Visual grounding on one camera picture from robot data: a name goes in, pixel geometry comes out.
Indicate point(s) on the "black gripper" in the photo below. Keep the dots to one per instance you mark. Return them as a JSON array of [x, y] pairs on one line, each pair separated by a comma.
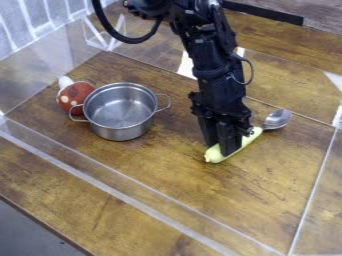
[[229, 116]]

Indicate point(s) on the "green handled metal spoon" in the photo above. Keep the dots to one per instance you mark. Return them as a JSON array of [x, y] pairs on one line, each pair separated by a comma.
[[274, 121]]

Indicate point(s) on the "small steel pot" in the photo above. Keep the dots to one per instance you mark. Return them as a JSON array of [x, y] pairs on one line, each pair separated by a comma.
[[119, 109]]

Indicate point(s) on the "red toy mushroom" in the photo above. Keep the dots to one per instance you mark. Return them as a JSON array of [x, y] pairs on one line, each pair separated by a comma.
[[73, 94]]

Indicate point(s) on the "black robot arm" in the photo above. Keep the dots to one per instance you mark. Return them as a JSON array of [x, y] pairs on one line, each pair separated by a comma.
[[200, 23]]

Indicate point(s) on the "black bar on table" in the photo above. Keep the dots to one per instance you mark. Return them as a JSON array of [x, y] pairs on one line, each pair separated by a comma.
[[265, 13]]

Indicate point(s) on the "clear acrylic enclosure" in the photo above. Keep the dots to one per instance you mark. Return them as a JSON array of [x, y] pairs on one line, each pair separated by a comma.
[[146, 198]]

